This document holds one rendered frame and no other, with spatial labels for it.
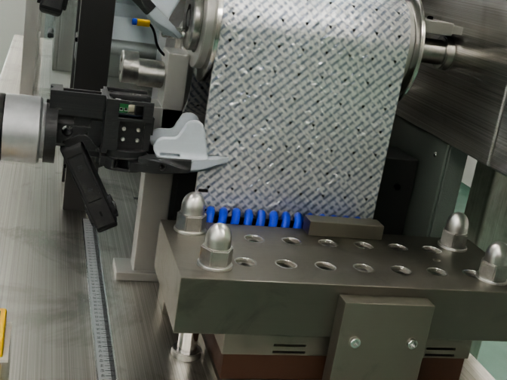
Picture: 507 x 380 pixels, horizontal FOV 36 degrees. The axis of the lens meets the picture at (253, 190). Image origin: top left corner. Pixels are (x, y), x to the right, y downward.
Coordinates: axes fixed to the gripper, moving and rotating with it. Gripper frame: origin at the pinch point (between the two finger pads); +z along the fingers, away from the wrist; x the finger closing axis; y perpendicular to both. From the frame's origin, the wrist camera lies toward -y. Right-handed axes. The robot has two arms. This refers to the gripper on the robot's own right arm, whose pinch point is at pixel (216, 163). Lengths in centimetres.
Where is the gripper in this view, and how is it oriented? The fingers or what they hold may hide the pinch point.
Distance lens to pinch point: 93.6
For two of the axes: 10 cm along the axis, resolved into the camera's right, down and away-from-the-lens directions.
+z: 9.6, 0.7, 2.7
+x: -2.4, -3.2, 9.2
